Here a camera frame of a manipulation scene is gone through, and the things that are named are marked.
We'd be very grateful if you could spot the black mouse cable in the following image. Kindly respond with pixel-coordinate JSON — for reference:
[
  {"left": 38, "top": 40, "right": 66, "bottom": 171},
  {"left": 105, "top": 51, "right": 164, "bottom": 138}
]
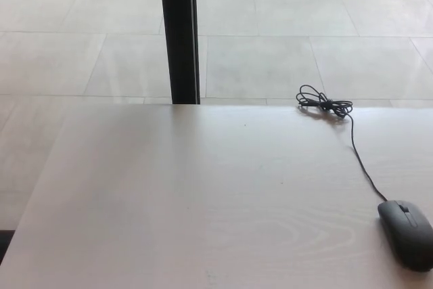
[{"left": 296, "top": 84, "right": 388, "bottom": 202}]

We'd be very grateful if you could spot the black computer mouse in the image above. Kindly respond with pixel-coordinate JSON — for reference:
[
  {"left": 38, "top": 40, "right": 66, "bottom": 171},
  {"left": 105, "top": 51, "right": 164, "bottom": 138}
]
[{"left": 377, "top": 200, "right": 433, "bottom": 273}]

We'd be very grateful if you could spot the black vertical frame post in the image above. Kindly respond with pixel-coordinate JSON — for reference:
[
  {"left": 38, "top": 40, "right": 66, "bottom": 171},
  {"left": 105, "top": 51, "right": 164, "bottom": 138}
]
[{"left": 158, "top": 0, "right": 202, "bottom": 105}]

